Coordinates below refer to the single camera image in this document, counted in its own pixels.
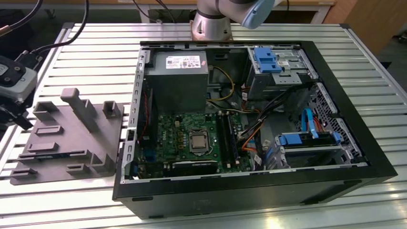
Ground wooden cabinet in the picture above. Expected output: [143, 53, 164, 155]
[324, 0, 407, 55]

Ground metal disk bay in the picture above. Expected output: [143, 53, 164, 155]
[263, 133, 370, 170]

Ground dark RAM stick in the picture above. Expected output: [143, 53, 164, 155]
[226, 113, 243, 166]
[19, 150, 85, 160]

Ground black graphics card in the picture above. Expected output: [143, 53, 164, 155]
[163, 160, 220, 177]

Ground black RAM slot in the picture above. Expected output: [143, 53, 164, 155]
[216, 112, 232, 168]

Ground grey power supply unit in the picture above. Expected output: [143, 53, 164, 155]
[144, 51, 211, 114]

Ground yellow power wire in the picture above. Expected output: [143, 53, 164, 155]
[206, 66, 236, 103]

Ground wooden desk white legs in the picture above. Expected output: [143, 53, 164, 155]
[117, 0, 338, 24]

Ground CPU socket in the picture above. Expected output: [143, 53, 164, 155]
[187, 128, 214, 157]

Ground green motherboard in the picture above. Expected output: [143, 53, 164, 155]
[139, 112, 255, 178]

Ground black camera cable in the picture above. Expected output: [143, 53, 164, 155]
[17, 0, 89, 69]

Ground grey metal drive cage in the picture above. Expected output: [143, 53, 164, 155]
[247, 47, 319, 101]

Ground red black twisted wire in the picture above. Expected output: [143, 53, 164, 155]
[143, 90, 152, 131]

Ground grey parts rack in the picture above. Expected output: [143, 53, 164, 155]
[9, 87, 125, 186]

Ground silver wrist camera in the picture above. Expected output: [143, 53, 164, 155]
[0, 56, 39, 102]

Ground blue drive bay latch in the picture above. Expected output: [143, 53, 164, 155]
[254, 47, 283, 74]

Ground hard disk in blue carrier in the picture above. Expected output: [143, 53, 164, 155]
[275, 132, 343, 151]

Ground blue flat data wire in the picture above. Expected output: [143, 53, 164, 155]
[300, 108, 320, 139]

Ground black PC case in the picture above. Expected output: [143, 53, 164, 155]
[111, 40, 400, 220]

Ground orange data wire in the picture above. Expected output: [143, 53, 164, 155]
[240, 130, 260, 153]

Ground cable with silver plug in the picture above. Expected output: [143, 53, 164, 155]
[132, 0, 175, 24]

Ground silver CPU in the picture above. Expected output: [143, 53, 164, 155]
[190, 135, 208, 150]

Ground black office chair base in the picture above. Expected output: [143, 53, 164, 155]
[394, 31, 407, 45]

